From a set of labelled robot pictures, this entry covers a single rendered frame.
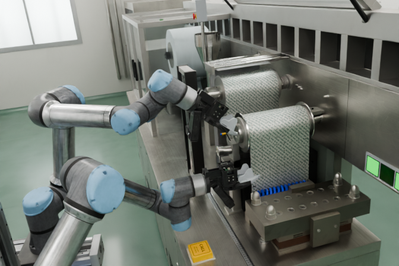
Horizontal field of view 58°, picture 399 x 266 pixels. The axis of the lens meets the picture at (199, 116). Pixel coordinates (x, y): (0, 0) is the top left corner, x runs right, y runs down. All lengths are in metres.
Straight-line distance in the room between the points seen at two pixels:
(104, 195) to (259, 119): 0.61
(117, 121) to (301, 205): 0.68
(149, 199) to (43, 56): 5.62
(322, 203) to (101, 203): 0.74
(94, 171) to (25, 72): 5.92
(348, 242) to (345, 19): 0.75
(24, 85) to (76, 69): 0.93
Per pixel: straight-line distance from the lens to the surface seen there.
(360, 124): 1.28
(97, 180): 0.97
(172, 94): 1.14
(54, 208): 1.58
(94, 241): 1.69
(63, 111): 1.25
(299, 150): 1.39
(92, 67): 6.75
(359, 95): 1.26
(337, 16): 1.32
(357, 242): 1.40
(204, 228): 1.43
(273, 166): 1.36
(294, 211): 1.28
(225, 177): 1.26
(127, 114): 1.07
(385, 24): 1.15
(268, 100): 1.53
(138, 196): 1.28
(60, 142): 1.50
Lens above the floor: 1.76
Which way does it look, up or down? 20 degrees down
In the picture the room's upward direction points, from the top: 5 degrees counter-clockwise
